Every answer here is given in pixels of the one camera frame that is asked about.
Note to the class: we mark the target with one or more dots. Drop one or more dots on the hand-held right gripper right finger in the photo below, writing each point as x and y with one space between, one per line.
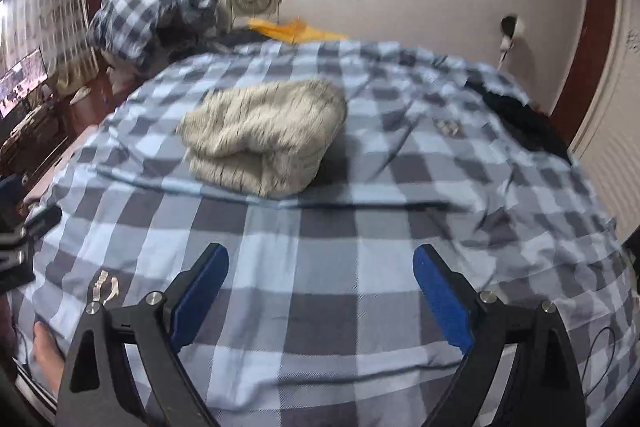
445 302

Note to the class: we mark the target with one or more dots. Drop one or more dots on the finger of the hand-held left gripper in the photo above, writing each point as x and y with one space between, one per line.
42 221
10 187

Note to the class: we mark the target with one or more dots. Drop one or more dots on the person's foot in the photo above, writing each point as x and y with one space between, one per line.
45 357

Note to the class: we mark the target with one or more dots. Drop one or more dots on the yellow cloth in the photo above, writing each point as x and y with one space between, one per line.
290 31

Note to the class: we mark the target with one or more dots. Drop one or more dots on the blue checkered bed blanket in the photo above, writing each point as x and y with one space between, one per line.
325 232

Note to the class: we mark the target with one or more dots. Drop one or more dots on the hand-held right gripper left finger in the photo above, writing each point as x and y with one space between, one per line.
197 297

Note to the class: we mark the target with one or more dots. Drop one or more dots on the cream plaid shirt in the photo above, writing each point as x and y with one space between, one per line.
265 132

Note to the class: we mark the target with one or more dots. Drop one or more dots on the checkered quilt pile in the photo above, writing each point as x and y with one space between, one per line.
130 17

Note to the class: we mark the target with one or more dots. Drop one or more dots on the small white object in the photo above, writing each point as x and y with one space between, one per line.
102 287

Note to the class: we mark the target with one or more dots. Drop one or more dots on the black cloth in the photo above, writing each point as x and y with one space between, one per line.
525 117

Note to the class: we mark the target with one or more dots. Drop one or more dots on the computer monitor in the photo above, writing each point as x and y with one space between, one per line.
22 82

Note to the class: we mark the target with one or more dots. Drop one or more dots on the cluttered wooden desk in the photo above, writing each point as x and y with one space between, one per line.
35 142

